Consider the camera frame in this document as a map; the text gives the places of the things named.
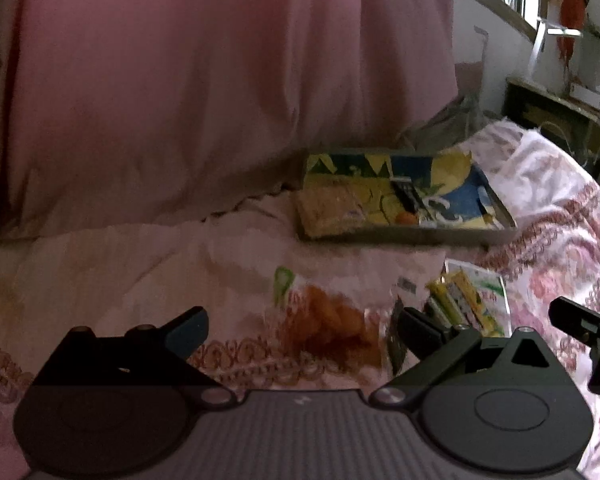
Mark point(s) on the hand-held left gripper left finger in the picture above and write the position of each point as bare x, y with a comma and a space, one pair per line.
187, 332

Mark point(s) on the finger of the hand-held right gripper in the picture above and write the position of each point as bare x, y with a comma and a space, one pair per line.
575, 317

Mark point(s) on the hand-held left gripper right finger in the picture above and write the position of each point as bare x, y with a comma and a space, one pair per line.
417, 332

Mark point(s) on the green pen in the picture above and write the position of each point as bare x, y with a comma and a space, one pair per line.
437, 310

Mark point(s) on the yellow snack bar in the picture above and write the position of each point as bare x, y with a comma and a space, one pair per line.
467, 302

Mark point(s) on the clear bag of orange snacks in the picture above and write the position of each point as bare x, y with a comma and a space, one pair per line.
330, 325

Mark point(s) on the white and green packet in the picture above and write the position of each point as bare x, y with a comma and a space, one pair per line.
490, 280

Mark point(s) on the small orange ball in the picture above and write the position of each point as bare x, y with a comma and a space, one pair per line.
407, 218

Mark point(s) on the shallow cardboard box printed lining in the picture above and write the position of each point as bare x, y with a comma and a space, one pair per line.
450, 200

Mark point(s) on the dark blue sachet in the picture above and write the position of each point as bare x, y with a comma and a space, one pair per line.
405, 195

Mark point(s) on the beige cracker packet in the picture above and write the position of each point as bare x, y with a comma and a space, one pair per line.
335, 210

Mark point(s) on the floral pink quilt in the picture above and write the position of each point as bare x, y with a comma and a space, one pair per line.
130, 270

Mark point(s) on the wooden desk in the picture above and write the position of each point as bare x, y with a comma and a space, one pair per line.
555, 110

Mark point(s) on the white box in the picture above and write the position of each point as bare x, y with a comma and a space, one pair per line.
587, 96

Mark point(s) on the grey-green cloth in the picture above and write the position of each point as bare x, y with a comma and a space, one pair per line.
455, 125

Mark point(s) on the white desk lamp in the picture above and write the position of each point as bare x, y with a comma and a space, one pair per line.
537, 55

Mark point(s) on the pink hanging cloth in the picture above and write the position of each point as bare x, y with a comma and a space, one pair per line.
205, 85

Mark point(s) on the red hanging decoration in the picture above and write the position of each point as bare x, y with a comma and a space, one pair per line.
572, 5

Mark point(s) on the small wall shelf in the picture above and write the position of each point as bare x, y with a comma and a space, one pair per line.
597, 32

